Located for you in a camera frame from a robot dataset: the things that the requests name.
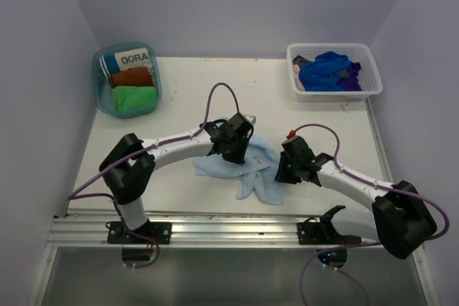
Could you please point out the blue plastic tub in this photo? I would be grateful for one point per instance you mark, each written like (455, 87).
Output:
(103, 90)

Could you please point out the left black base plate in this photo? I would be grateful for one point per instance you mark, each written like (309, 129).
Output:
(160, 232)

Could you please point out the aluminium mounting rail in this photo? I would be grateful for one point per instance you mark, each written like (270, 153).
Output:
(87, 228)

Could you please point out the white plastic basket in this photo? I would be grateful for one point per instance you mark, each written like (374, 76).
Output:
(369, 76)

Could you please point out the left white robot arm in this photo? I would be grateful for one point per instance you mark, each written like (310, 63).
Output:
(127, 169)

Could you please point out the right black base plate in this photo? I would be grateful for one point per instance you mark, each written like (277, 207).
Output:
(313, 232)

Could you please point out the green microfiber towel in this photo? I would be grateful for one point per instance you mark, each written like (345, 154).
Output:
(132, 98)

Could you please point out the pink towel in basket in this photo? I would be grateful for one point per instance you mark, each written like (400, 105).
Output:
(298, 83)

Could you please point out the brown rolled towel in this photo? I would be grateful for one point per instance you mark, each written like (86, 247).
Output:
(136, 77)

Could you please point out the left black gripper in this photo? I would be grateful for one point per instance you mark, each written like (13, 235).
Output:
(238, 158)

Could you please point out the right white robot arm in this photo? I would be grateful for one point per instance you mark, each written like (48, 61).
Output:
(394, 215)

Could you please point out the Dora printed rolled towel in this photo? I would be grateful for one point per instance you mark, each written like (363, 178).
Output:
(113, 63)

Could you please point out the purple towel in basket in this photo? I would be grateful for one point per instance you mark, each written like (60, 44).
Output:
(349, 81)

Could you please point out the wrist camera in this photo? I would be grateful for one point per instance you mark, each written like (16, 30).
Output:
(292, 135)
(250, 118)

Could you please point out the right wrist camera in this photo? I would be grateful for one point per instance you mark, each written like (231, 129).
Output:
(292, 135)

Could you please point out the dark grey towel in basket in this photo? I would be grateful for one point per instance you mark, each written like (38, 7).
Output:
(301, 61)

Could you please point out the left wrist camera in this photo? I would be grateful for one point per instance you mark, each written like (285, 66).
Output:
(250, 118)

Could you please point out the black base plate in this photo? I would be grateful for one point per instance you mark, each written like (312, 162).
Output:
(160, 232)
(313, 232)

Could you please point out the light blue towel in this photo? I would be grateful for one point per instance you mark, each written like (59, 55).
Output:
(256, 175)

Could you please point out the dark blue towel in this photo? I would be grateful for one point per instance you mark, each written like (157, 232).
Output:
(321, 74)

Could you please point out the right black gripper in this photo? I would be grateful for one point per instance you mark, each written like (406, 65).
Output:
(281, 175)

